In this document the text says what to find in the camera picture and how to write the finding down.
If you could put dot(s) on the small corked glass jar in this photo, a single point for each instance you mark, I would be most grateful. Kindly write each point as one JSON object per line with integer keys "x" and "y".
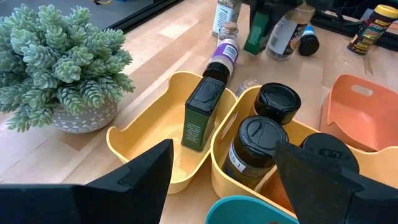
{"x": 228, "y": 31}
{"x": 247, "y": 86}

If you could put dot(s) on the small yellow plastic bin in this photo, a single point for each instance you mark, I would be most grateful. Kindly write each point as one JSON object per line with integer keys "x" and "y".
{"x": 155, "y": 124}

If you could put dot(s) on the green spice tin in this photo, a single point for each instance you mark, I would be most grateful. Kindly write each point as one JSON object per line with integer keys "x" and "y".
{"x": 199, "y": 124}
{"x": 256, "y": 34}

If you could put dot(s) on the teal plastic bin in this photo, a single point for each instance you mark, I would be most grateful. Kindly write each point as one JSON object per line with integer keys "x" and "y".
{"x": 248, "y": 211}

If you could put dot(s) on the yellow-lid spice jar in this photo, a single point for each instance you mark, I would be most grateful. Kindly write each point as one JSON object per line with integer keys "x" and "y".
{"x": 370, "y": 31}

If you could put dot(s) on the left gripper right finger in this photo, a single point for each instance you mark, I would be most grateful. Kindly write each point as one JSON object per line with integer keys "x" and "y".
{"x": 326, "y": 199}

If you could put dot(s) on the black-lid brown spice jar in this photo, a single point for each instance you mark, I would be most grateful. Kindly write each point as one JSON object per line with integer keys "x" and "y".
{"x": 332, "y": 146}
{"x": 276, "y": 101}
{"x": 258, "y": 140}

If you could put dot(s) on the purple label spice jar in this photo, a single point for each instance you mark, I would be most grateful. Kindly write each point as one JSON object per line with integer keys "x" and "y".
{"x": 225, "y": 54}

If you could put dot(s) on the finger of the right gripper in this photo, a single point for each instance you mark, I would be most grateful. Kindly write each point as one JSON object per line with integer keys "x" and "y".
{"x": 256, "y": 7}
{"x": 278, "y": 7}

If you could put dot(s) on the white-lid peppercorn jar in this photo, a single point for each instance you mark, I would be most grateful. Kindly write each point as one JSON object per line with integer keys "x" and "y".
{"x": 224, "y": 18}

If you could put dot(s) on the tan-lid spice jar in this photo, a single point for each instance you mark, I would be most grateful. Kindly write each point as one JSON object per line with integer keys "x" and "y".
{"x": 281, "y": 37}

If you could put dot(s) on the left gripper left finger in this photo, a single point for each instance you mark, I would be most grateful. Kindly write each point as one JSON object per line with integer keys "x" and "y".
{"x": 124, "y": 199}

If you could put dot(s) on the large yellow plastic bin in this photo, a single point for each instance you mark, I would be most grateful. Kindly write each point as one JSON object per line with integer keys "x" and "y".
{"x": 222, "y": 183}

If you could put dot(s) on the artificial succulent in patterned pot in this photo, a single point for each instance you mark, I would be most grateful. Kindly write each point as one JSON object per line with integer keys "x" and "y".
{"x": 62, "y": 62}

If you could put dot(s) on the orange plastic bin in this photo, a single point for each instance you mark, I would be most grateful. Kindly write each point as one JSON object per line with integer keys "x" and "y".
{"x": 357, "y": 124}

